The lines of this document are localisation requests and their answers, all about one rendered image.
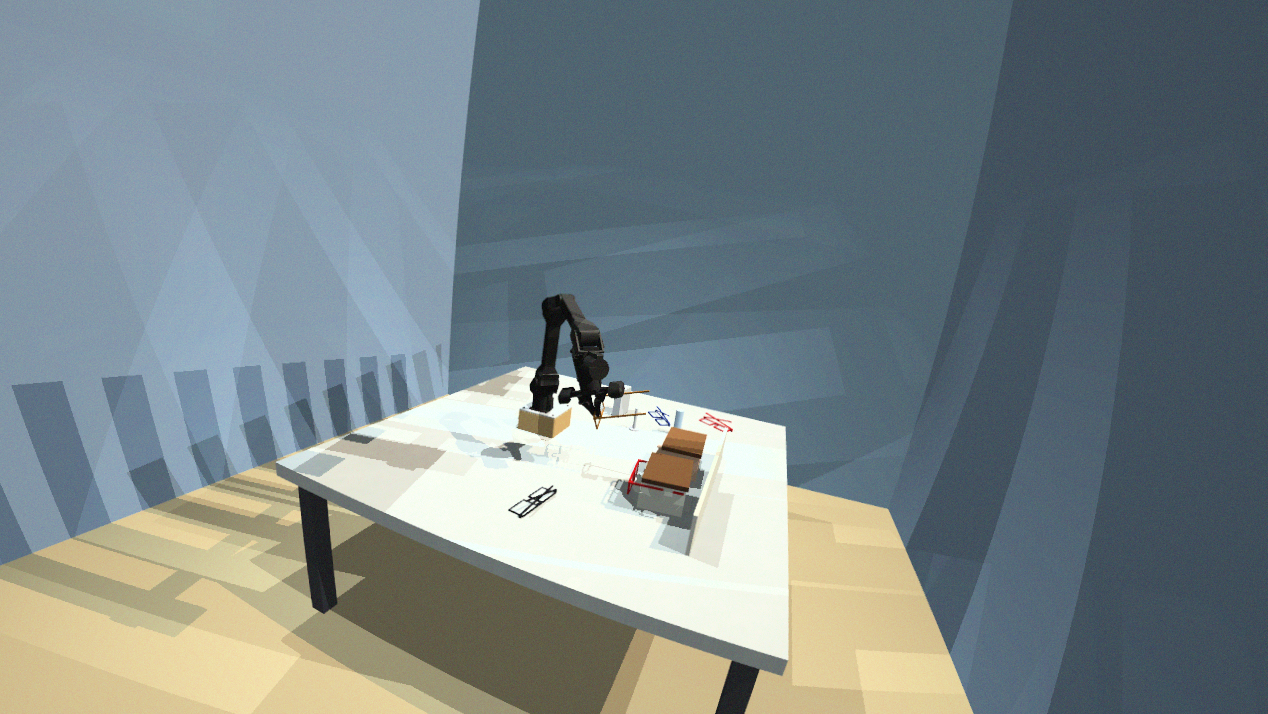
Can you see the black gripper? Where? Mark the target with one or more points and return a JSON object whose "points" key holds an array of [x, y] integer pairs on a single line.
{"points": [[589, 387]]}

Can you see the black-framed glasses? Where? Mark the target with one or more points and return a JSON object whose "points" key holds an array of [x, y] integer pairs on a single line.
{"points": [[524, 507]]}

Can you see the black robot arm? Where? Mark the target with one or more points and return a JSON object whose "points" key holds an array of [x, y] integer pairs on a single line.
{"points": [[584, 336]]}

